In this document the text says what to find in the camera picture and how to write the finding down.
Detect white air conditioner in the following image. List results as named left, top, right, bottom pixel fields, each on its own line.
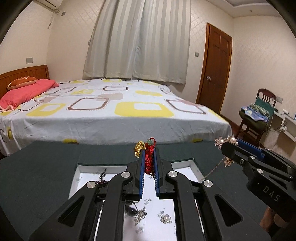
left=34, top=0, right=63, bottom=11

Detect gold ingot red cord charm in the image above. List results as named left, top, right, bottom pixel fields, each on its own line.
left=134, top=137, right=159, bottom=177

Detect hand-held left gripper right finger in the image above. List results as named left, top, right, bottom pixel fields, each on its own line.
left=154, top=148, right=271, bottom=241

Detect pile of folded clothes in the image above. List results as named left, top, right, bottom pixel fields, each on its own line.
left=239, top=97, right=276, bottom=129

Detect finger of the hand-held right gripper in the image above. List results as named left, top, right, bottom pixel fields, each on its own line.
left=236, top=138, right=296, bottom=173
left=221, top=141, right=263, bottom=177

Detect person's right hand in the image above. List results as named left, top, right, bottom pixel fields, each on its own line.
left=259, top=206, right=285, bottom=232

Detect white tray box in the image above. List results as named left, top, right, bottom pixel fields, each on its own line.
left=68, top=158, right=207, bottom=241

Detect wooden headboard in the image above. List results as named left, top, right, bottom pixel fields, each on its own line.
left=0, top=65, right=50, bottom=99

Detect pearl gold brooch necklace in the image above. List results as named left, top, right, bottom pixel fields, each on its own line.
left=203, top=135, right=239, bottom=180

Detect white striped curtain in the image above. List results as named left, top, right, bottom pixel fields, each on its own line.
left=83, top=0, right=192, bottom=84

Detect white cable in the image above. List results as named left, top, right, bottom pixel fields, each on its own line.
left=266, top=120, right=288, bottom=139

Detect bed with printed sheet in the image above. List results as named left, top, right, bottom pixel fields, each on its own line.
left=0, top=77, right=232, bottom=156

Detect silver rhinestone brooch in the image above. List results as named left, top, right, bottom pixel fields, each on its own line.
left=133, top=207, right=148, bottom=226

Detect pink pillow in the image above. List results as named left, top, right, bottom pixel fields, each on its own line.
left=0, top=79, right=60, bottom=111

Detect dark red bead bracelet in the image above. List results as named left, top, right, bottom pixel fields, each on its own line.
left=96, top=168, right=112, bottom=186

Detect white shelf unit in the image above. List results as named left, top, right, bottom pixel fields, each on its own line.
left=268, top=108, right=296, bottom=142

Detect orange cushion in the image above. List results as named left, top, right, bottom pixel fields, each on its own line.
left=6, top=76, right=39, bottom=90

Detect wooden chair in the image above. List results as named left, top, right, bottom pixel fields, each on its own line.
left=237, top=88, right=277, bottom=147

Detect brown wooden door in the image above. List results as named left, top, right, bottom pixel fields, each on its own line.
left=195, top=22, right=233, bottom=115

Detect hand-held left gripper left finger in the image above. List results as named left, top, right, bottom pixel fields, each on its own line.
left=28, top=151, right=146, bottom=241

